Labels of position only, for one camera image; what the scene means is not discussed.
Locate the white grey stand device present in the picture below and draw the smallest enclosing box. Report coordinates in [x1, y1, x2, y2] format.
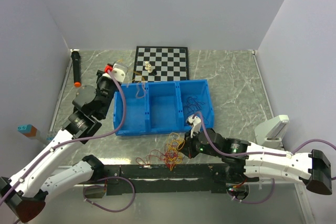
[254, 115, 290, 148]

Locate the aluminium frame rail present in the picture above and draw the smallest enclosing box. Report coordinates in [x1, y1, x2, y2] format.
[14, 163, 316, 224]

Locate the blue three-compartment plastic bin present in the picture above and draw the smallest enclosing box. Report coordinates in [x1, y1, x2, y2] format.
[113, 80, 215, 136]

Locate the red yellow cable bundle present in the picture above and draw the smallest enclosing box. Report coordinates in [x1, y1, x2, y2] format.
[135, 131, 186, 171]

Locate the cream chess piece front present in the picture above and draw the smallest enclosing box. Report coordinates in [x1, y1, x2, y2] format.
[146, 64, 153, 73]

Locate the purple thin cable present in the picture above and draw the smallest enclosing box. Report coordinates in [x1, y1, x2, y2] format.
[183, 94, 211, 125]

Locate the blue brown toy block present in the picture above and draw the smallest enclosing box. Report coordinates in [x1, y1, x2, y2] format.
[17, 124, 43, 142]

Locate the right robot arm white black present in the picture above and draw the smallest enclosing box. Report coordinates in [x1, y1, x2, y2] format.
[178, 129, 332, 195]

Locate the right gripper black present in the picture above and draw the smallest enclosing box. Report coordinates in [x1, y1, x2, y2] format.
[176, 128, 222, 159]

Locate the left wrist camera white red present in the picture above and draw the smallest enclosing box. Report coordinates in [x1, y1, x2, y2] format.
[104, 62, 128, 83]

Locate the blue lego brick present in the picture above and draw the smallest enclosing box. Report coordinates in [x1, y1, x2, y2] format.
[46, 132, 57, 142]

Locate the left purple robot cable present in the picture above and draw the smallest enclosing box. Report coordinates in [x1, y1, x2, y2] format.
[0, 71, 136, 224]

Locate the yellow orange thin cable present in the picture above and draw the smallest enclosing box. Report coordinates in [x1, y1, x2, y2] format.
[117, 58, 148, 99]

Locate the black white chessboard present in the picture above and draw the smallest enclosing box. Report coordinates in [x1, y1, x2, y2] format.
[132, 46, 189, 83]

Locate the black marker orange cap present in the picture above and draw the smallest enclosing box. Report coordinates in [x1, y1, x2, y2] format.
[71, 50, 81, 88]

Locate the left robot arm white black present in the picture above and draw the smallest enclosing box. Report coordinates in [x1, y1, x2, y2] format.
[1, 69, 124, 223]

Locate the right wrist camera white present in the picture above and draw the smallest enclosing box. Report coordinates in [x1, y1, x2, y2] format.
[186, 115, 202, 138]

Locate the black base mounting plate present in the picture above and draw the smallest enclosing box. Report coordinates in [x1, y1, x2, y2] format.
[72, 163, 260, 196]

